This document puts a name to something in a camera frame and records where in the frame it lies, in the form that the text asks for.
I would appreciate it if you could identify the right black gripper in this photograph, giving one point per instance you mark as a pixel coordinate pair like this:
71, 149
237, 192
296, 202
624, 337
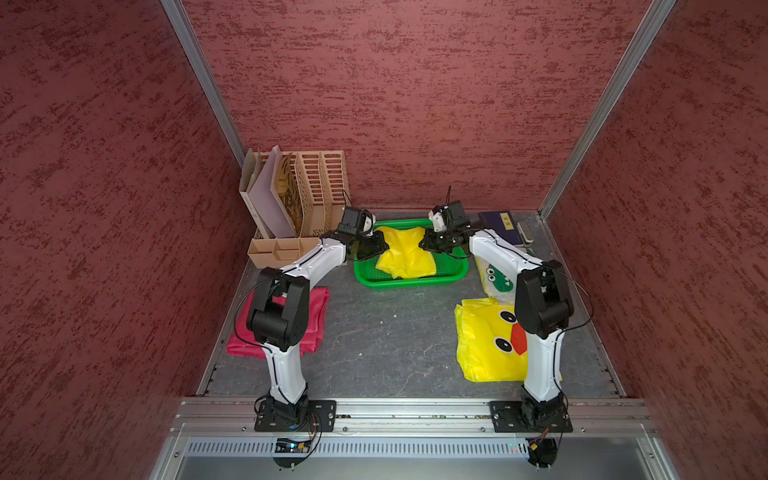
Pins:
429, 244

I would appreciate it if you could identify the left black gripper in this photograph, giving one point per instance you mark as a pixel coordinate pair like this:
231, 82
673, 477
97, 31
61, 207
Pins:
380, 245

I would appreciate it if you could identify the plain yellow raincoat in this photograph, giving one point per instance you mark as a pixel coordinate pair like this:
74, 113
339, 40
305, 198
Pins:
404, 259

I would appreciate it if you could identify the green dinosaur raincoat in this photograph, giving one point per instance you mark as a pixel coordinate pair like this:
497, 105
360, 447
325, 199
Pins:
495, 284

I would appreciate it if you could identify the yellow duck raincoat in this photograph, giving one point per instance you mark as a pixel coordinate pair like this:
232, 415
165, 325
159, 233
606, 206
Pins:
492, 344

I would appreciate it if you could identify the pink raincoat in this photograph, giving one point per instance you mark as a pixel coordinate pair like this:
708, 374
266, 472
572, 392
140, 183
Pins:
243, 344

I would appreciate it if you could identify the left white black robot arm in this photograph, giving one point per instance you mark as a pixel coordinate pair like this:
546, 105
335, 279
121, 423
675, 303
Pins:
279, 314

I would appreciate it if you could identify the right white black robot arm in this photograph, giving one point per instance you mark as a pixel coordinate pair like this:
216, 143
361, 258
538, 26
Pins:
543, 307

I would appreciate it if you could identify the green plastic basket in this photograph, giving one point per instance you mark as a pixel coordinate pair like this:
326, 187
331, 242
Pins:
450, 268

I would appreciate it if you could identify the dark blue book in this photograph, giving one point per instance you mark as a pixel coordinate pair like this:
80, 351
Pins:
504, 224

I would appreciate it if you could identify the beige desk file organizer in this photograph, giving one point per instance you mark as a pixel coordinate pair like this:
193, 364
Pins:
323, 182

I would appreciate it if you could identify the small grey white device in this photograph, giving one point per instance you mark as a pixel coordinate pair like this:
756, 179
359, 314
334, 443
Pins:
525, 233

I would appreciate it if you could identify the lilac folder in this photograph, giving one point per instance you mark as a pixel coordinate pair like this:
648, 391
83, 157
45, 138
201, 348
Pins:
265, 197

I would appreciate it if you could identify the brown patterned book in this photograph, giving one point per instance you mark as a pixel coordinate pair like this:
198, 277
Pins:
288, 192

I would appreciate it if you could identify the right black round connector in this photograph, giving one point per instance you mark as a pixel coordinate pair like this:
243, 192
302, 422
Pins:
542, 453

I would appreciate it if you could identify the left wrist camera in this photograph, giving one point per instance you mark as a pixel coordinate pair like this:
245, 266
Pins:
356, 222

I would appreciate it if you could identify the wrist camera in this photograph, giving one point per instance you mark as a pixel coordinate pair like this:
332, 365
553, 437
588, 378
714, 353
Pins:
449, 217
356, 222

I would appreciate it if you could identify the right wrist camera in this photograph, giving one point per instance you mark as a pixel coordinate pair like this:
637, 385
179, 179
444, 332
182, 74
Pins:
449, 217

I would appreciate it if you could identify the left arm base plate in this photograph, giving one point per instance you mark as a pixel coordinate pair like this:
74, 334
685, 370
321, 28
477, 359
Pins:
321, 414

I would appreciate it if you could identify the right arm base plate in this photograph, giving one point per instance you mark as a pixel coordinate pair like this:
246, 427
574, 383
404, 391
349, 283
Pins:
504, 415

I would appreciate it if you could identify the left circuit board with wires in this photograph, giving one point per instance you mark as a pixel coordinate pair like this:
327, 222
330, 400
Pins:
288, 453

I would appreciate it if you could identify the aluminium front rail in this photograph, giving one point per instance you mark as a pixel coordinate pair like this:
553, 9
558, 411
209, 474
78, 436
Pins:
417, 417

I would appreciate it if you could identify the left aluminium corner post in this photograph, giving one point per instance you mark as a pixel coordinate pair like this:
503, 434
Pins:
193, 50

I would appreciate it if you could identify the aluminium corner post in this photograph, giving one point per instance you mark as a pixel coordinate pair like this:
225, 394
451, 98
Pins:
193, 50
647, 30

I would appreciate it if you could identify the right aluminium corner post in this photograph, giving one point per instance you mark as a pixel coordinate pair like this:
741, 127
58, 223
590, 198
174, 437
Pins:
647, 30

